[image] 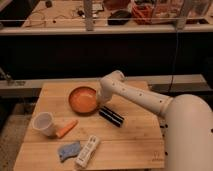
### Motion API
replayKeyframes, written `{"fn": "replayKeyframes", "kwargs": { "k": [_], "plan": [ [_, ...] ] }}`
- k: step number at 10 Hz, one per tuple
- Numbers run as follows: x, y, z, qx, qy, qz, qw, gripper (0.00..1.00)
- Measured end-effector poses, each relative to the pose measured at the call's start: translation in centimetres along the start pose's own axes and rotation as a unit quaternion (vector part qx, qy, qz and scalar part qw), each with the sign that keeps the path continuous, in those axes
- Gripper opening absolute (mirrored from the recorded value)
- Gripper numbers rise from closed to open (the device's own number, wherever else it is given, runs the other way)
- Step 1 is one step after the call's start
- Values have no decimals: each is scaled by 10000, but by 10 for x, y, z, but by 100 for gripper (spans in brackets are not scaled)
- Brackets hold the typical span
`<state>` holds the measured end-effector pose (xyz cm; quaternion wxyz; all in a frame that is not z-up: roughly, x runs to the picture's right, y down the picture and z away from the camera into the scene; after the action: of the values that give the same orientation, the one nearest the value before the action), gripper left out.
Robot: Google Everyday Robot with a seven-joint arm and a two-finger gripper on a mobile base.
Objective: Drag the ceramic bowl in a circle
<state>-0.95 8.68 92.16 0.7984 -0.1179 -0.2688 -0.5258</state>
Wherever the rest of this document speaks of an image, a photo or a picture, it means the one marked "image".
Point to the orange ceramic bowl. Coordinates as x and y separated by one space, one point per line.
82 100

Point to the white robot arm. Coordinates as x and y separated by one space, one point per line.
189 119

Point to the black rectangular box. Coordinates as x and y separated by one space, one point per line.
111 116

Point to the white remote controller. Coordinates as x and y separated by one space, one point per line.
87 150

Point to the orange carrot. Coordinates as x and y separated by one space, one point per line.
63 131

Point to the black computer mouse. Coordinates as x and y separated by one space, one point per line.
119 17

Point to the white plastic cup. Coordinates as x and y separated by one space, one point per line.
43 122

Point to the orange basket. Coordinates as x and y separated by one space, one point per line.
142 14

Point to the grey metal post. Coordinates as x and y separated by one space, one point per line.
88 14

